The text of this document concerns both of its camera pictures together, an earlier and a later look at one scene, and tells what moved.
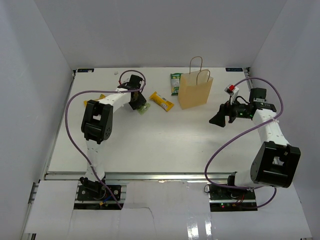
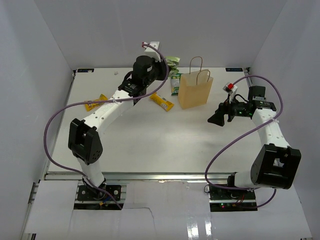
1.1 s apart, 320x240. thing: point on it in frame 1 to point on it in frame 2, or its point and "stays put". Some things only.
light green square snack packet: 142,110 to 172,63
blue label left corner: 85,70 stays put
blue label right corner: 234,69 stays put
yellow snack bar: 167,105 stays put
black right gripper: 225,109 stays put
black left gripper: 141,101 to 162,67
